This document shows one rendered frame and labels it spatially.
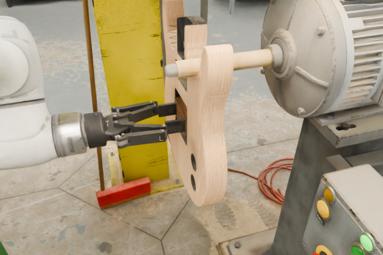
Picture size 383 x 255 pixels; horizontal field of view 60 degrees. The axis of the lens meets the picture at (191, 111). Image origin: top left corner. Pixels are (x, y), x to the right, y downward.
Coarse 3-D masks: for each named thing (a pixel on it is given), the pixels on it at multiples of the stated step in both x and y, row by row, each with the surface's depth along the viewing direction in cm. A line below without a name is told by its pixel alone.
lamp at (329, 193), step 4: (324, 188) 55; (328, 188) 54; (324, 192) 55; (328, 192) 54; (332, 192) 53; (324, 196) 56; (328, 196) 54; (332, 196) 54; (328, 200) 54; (332, 200) 54
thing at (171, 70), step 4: (168, 64) 58; (172, 64) 58; (168, 68) 58; (172, 68) 58; (176, 68) 58; (168, 72) 58; (172, 72) 58; (176, 72) 58; (168, 76) 58; (172, 76) 58; (176, 76) 59
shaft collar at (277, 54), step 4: (272, 44) 63; (276, 44) 62; (264, 48) 64; (268, 48) 62; (272, 48) 61; (276, 48) 62; (280, 48) 62; (272, 52) 61; (276, 52) 61; (280, 52) 61; (272, 56) 61; (276, 56) 61; (280, 56) 61; (272, 60) 62; (276, 60) 61; (280, 60) 62; (272, 64) 62; (276, 64) 62; (280, 64) 62; (268, 68) 64; (272, 68) 63
